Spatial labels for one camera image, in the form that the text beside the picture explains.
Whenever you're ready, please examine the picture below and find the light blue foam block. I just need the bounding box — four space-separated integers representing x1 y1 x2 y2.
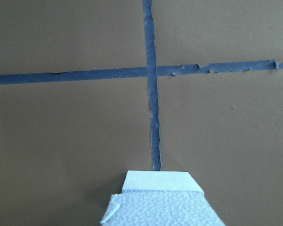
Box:
122 170 204 194

